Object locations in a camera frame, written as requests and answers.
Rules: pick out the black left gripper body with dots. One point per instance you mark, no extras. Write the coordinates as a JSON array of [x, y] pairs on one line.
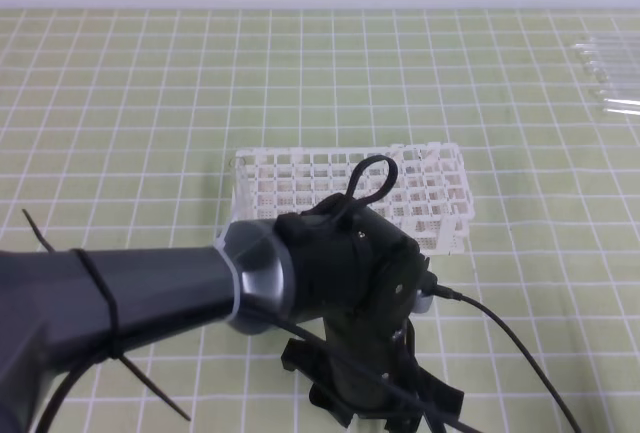
[[362, 275]]

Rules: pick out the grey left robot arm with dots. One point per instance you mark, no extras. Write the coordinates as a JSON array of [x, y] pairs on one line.
[[64, 311]]

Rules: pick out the white plastic test tube rack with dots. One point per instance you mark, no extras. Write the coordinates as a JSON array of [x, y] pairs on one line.
[[431, 200]]

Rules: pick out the green grid tablecloth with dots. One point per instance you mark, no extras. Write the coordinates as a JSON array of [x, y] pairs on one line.
[[118, 128]]

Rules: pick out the clear test tube bottom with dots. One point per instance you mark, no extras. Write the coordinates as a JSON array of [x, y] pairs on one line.
[[622, 106]]

